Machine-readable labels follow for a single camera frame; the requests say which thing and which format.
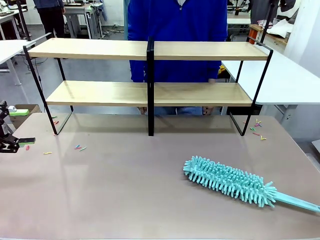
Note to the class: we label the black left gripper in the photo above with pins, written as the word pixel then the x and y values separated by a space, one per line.
pixel 3 131

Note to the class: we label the teal microfiber duster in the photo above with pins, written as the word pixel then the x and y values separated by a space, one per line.
pixel 225 178

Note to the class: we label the person's right forearm blue sleeve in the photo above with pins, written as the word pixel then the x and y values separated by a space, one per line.
pixel 137 71

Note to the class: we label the person's left forearm blue sleeve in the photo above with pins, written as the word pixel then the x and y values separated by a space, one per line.
pixel 216 70

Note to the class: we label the person's right hand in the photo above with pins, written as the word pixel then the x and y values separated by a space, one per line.
pixel 143 110

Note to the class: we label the person's left hand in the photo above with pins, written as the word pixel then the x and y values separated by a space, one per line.
pixel 208 110

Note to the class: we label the brown cardboard box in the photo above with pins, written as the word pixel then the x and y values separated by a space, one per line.
pixel 32 108

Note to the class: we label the yellow paper scrap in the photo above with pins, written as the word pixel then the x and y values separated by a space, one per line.
pixel 257 120
pixel 47 153
pixel 263 137

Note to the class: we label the blue paper scrap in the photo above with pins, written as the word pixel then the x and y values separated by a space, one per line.
pixel 79 147

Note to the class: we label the white table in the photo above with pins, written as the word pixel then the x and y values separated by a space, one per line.
pixel 10 50
pixel 280 80

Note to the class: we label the wooden two-tier shelf unit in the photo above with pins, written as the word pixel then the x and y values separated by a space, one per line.
pixel 87 48
pixel 212 51

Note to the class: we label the black stand pole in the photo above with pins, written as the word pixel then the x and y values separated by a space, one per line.
pixel 268 20
pixel 23 20

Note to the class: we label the person in dark clothes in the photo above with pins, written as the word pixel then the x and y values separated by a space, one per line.
pixel 51 15

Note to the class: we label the grey metal workbench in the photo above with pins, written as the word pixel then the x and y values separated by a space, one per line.
pixel 82 15

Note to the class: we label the light blue hanging garment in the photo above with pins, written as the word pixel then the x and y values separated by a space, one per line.
pixel 103 10

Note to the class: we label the person in blue sweater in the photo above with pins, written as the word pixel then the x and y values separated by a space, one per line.
pixel 180 25

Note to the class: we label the orange block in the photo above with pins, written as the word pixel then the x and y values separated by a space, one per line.
pixel 253 35

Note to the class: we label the grey garment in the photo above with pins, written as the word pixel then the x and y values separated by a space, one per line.
pixel 260 10

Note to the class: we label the wooden table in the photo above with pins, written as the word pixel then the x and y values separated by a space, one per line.
pixel 272 37

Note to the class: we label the white cloth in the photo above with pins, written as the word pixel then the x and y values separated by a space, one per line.
pixel 281 27

